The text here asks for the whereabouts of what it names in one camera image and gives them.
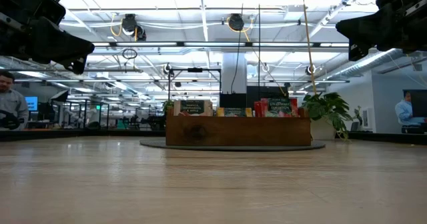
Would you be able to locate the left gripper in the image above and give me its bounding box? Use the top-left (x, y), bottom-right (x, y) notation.
top-left (0, 0), bottom-right (96, 75)

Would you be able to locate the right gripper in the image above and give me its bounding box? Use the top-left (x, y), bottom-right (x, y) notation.
top-left (335, 0), bottom-right (427, 62)

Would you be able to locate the red strawberry tea sachet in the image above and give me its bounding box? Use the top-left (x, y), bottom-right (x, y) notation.
top-left (254, 100), bottom-right (268, 118)
top-left (265, 97), bottom-right (299, 118)

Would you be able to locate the beige tea sachet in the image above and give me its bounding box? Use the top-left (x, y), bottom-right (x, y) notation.
top-left (173, 99), bottom-right (214, 117)

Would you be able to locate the yellow mango tea sachet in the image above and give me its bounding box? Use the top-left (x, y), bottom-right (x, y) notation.
top-left (216, 107), bottom-right (254, 117)

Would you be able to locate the wooden tea organizer box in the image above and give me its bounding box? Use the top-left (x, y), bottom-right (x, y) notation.
top-left (165, 107), bottom-right (312, 147)

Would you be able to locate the blue computer monitor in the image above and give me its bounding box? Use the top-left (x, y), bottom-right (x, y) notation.
top-left (25, 96), bottom-right (39, 112)

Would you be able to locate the person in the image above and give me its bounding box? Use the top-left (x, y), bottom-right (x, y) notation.
top-left (395, 90), bottom-right (426, 134)
top-left (0, 71), bottom-right (30, 131)

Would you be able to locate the distant black rack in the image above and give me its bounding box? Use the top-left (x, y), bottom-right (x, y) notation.
top-left (83, 102), bottom-right (110, 130)

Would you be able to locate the green potted plant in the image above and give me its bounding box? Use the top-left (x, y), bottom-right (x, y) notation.
top-left (302, 92), bottom-right (364, 141)

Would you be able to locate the grey round woven placemat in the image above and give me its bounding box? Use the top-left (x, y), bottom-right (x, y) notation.
top-left (139, 139), bottom-right (327, 152)

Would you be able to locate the black hanging cable loop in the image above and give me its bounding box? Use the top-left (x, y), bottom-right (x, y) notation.
top-left (121, 47), bottom-right (138, 60)

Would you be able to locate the yellow power cord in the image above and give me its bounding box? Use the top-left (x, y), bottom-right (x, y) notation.
top-left (300, 0), bottom-right (318, 95)

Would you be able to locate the black hanging cable reel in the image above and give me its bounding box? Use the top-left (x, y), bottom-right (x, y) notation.
top-left (121, 13), bottom-right (147, 42)
top-left (228, 13), bottom-right (246, 31)

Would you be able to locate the black power cord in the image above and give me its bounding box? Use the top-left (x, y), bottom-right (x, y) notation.
top-left (257, 0), bottom-right (262, 100)

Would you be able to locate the distant black gantry frame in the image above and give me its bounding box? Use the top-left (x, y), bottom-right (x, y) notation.
top-left (167, 67), bottom-right (223, 101)

